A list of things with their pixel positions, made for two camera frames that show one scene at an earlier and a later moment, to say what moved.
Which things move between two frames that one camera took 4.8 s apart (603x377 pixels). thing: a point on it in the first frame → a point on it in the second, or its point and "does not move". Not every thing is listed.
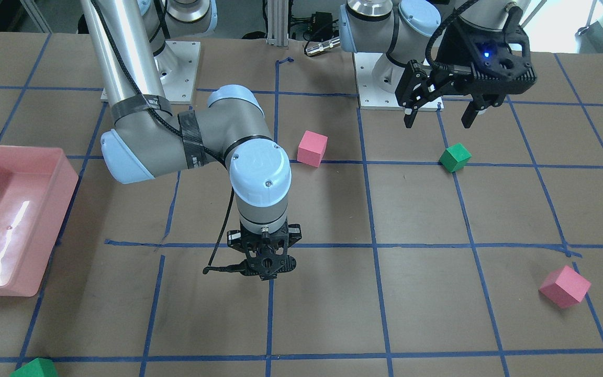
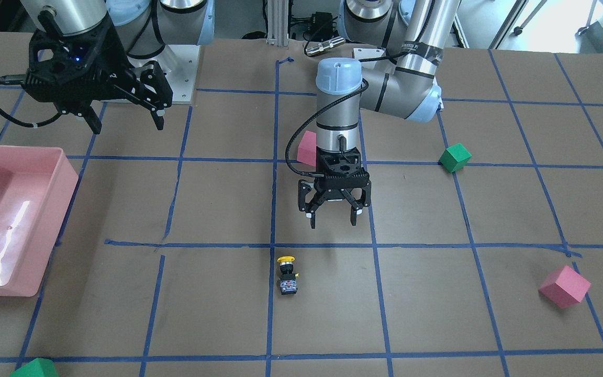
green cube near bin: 39,367 does not move
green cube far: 455,157 does not move
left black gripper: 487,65 → 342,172
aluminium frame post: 277,22 does not move
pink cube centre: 311,148 does not move
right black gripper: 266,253 → 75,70
